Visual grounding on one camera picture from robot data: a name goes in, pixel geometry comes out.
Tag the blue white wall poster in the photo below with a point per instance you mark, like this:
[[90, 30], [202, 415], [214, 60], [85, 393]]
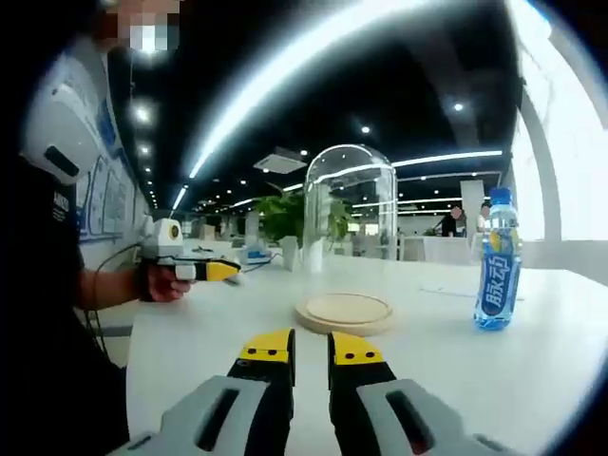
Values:
[[111, 199]]

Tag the round wooden cover base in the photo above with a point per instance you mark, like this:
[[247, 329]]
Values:
[[342, 328]]

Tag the blue white desk item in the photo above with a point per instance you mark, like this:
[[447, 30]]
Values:
[[256, 255]]

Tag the white counter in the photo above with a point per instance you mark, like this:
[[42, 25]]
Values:
[[437, 249]]

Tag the clear glass dome cover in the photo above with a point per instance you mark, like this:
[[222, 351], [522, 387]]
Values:
[[349, 190]]

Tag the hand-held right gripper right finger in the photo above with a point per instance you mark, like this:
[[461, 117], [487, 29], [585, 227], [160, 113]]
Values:
[[380, 408]]

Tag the blue Mizone drink bottle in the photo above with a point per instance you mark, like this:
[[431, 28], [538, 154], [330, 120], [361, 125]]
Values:
[[499, 285]]

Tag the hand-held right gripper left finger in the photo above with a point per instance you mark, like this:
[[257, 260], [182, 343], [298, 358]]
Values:
[[228, 408]]

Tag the person's left hand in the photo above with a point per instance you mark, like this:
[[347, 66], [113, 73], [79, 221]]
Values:
[[164, 287]]

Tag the potted green plant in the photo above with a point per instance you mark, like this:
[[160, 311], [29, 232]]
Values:
[[280, 214]]

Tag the white chest-worn device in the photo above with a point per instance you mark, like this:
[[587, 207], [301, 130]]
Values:
[[54, 128]]

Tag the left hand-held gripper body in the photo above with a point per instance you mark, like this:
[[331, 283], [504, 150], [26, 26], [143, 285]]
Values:
[[159, 237]]

